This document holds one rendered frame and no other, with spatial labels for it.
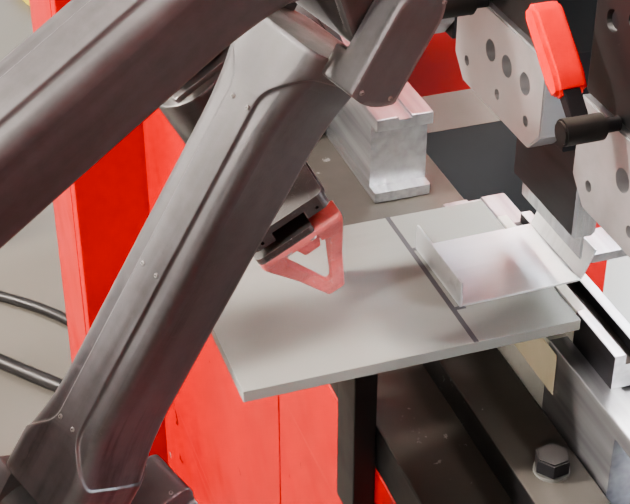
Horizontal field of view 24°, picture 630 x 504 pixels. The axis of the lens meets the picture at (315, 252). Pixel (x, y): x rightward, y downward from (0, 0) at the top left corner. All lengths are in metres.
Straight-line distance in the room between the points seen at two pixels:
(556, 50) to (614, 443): 0.30
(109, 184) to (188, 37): 1.35
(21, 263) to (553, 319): 2.00
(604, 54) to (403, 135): 0.53
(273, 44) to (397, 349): 0.37
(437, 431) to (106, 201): 0.94
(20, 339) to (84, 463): 1.95
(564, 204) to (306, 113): 0.39
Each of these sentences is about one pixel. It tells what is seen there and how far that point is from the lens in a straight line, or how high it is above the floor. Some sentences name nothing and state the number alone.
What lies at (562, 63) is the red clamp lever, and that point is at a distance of 0.94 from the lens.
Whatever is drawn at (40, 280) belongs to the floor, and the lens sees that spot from 2.93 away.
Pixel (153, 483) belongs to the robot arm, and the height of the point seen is 1.01.
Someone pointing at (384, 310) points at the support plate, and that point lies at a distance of 1.10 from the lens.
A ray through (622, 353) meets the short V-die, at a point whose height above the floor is 1.00.
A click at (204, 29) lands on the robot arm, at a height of 1.36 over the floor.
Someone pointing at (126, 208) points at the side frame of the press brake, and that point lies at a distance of 2.03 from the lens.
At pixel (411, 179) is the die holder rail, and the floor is 0.89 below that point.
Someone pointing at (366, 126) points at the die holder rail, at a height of 0.95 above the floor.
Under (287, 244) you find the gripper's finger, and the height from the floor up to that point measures 1.09.
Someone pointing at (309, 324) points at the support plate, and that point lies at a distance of 1.08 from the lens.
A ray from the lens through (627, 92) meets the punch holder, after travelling 0.93.
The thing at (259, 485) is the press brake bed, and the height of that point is 0.51.
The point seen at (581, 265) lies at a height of 1.01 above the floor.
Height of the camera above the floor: 1.64
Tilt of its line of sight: 34 degrees down
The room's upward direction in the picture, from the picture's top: straight up
